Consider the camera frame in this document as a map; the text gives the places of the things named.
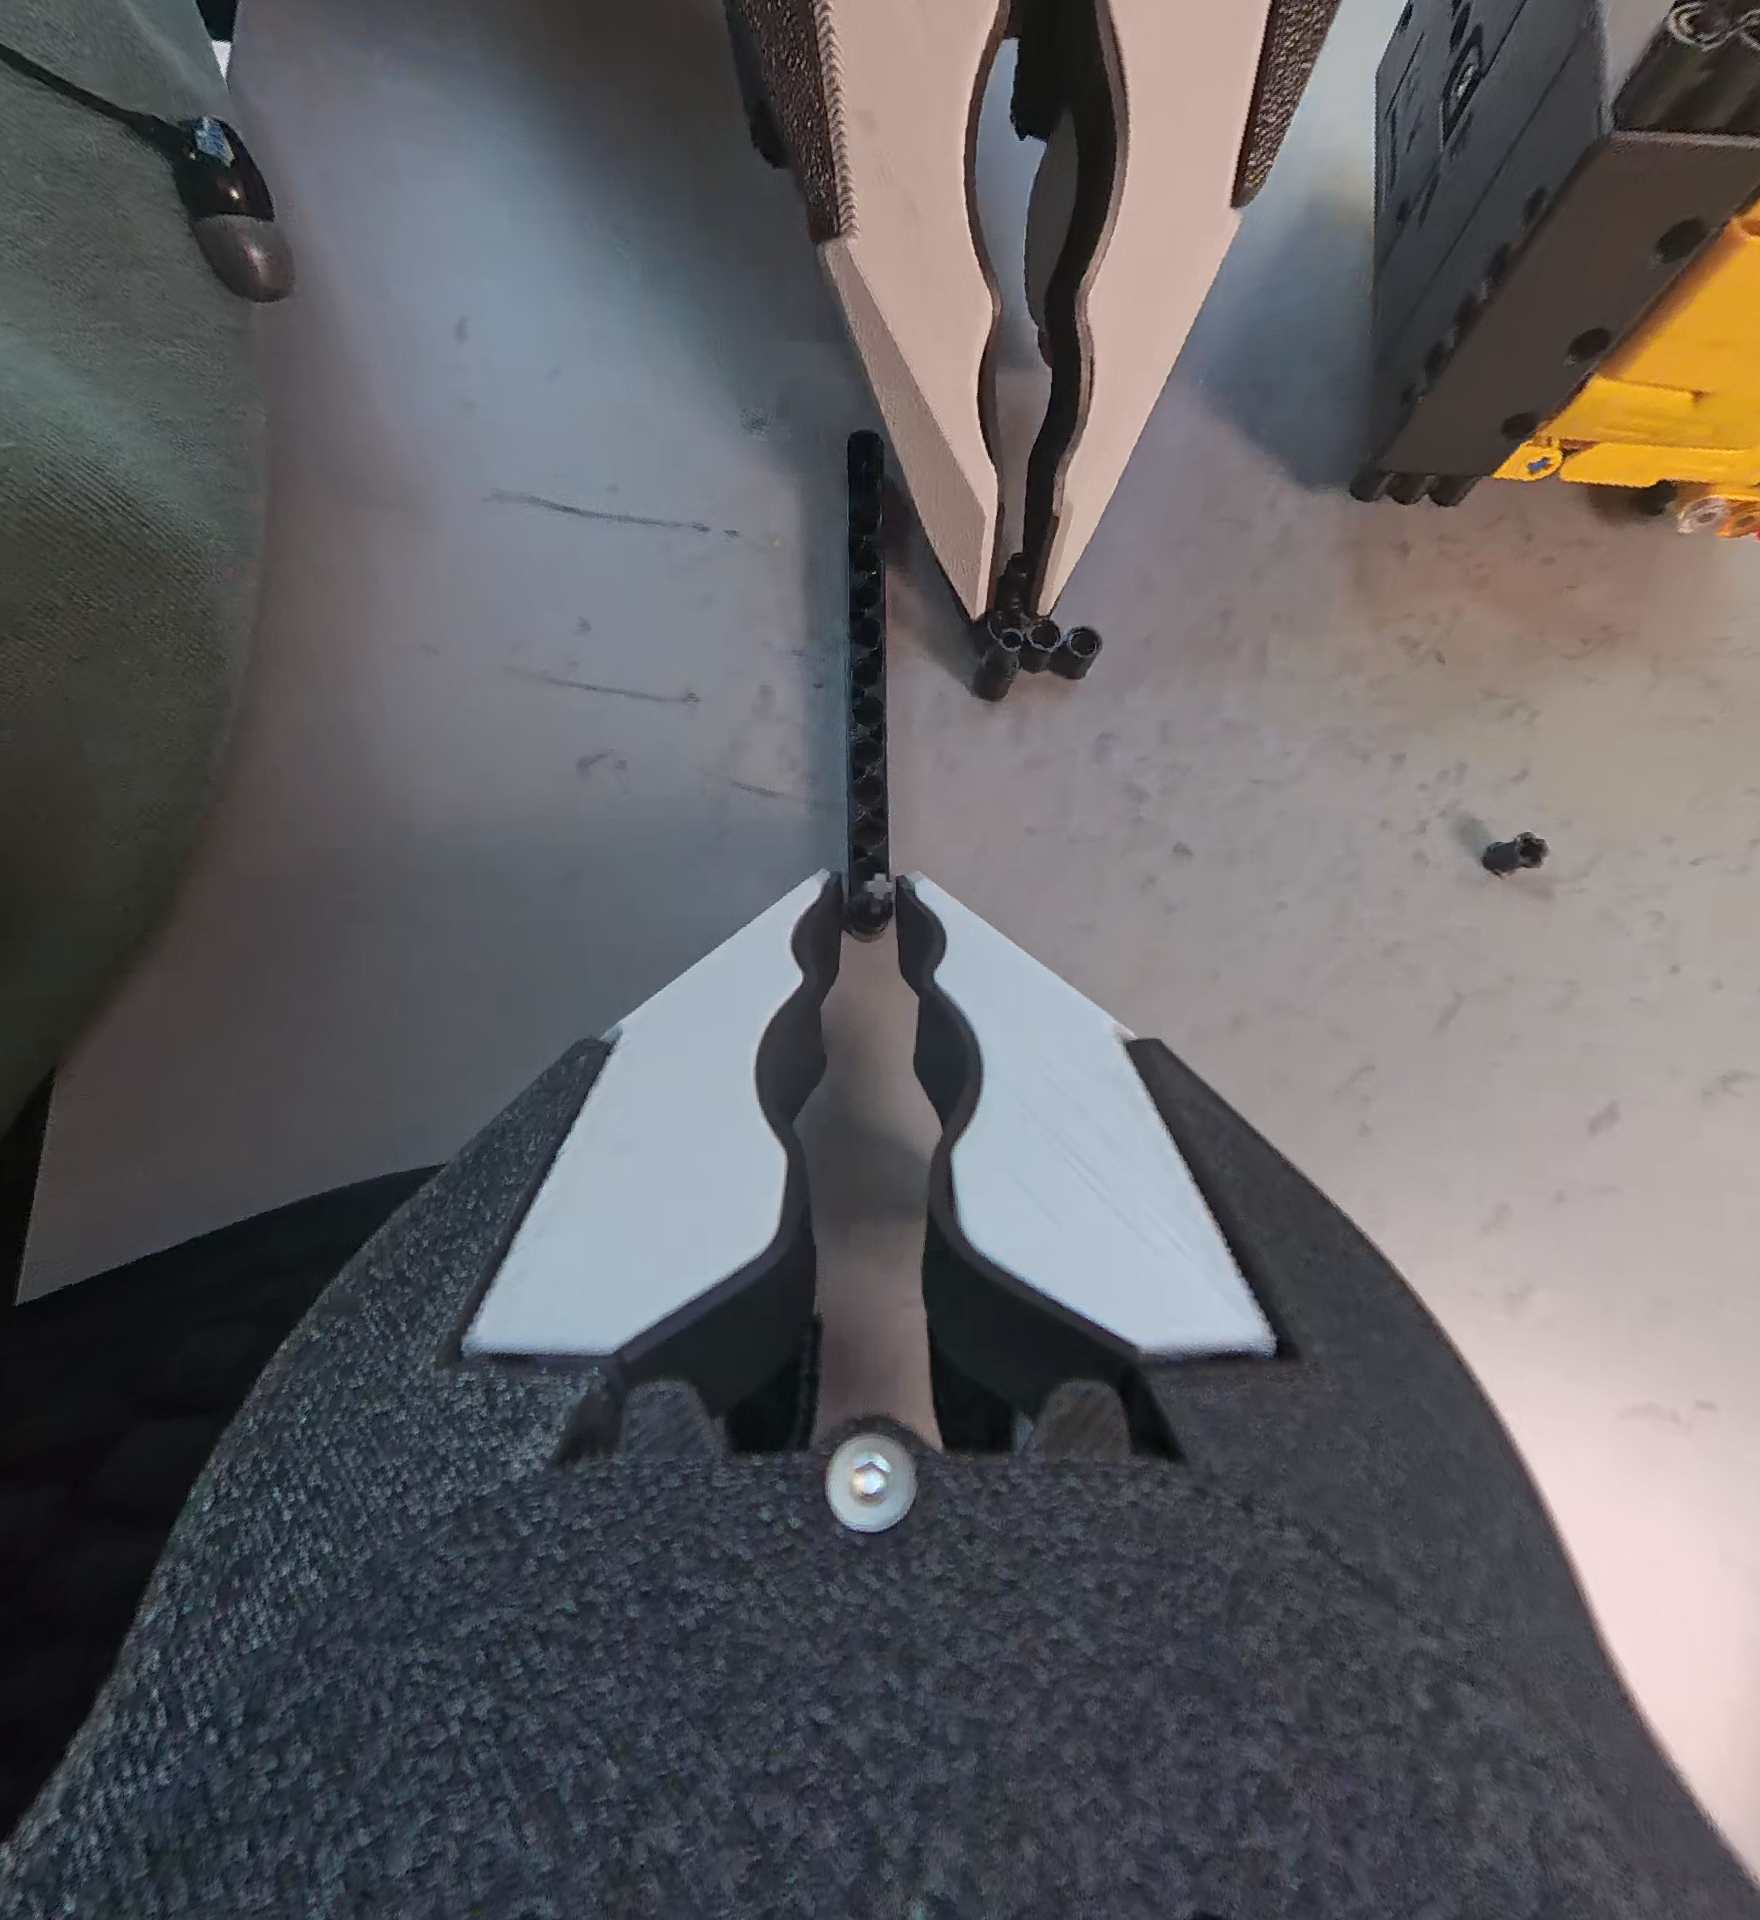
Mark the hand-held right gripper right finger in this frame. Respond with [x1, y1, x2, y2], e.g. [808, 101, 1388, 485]
[896, 874, 1279, 1404]

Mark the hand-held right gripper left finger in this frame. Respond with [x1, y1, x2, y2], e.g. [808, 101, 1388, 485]
[464, 869, 841, 1404]

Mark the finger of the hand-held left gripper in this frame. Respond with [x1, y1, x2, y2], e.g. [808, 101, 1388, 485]
[817, 0, 1008, 621]
[1023, 0, 1277, 618]

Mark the black triple lego connector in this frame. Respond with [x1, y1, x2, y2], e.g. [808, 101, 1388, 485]
[971, 555, 1106, 703]

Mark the black lego beam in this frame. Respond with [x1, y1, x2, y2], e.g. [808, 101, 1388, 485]
[845, 430, 900, 943]

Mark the yellow lego robot model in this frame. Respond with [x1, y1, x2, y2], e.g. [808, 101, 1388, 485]
[1350, 0, 1760, 543]

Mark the black mesh chair seat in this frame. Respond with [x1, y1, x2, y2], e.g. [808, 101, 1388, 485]
[0, 1162, 439, 1920]

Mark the person in green sweatshirt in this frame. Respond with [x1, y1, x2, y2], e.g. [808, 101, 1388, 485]
[0, 0, 276, 1292]

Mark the black earphone with cable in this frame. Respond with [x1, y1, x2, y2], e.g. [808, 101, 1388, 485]
[0, 0, 297, 304]

